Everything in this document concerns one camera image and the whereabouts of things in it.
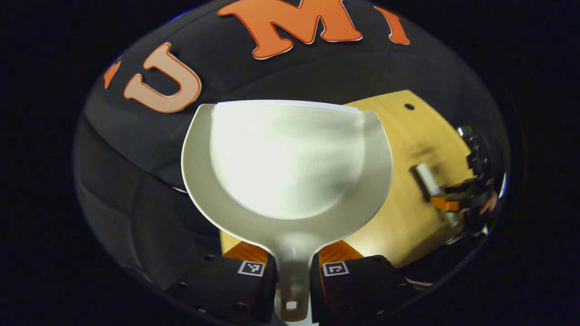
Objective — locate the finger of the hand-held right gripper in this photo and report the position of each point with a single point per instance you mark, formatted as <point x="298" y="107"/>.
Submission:
<point x="446" y="204"/>
<point x="460" y="187"/>

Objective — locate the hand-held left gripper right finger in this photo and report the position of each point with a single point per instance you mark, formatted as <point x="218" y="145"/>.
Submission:
<point x="362" y="285"/>

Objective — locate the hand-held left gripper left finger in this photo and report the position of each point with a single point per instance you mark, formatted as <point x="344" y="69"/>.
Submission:
<point x="217" y="285"/>

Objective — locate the small grey broom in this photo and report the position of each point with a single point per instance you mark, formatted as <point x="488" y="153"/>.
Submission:
<point x="426" y="176"/>

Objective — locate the grey plastic dustpan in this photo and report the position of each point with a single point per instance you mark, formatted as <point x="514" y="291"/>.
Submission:
<point x="285" y="158"/>

